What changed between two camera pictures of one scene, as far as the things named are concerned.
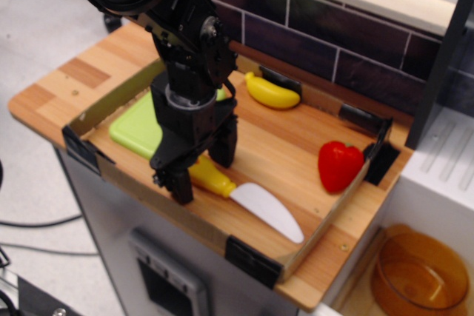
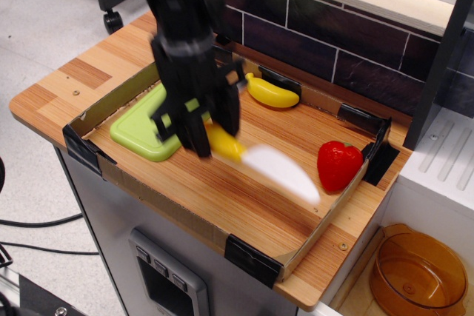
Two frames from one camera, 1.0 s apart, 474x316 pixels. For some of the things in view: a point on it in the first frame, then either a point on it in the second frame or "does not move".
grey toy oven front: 173,286 does not move
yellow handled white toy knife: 204,174 -> 275,163
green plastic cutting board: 138,128 does not move
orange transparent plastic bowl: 416,274 does not move
